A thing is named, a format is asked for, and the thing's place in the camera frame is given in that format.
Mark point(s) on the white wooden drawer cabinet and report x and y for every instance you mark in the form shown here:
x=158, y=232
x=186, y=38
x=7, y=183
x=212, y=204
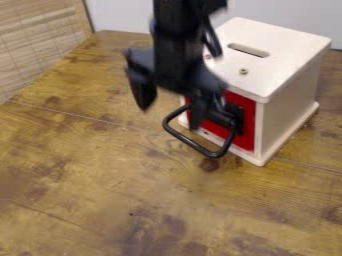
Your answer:
x=270, y=66

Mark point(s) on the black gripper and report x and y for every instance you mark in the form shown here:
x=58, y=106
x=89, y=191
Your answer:
x=173, y=65

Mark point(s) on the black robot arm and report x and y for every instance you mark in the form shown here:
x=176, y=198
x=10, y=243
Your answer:
x=178, y=16

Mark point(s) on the red drawer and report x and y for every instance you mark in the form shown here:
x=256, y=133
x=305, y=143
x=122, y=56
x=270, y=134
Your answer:
x=229, y=120

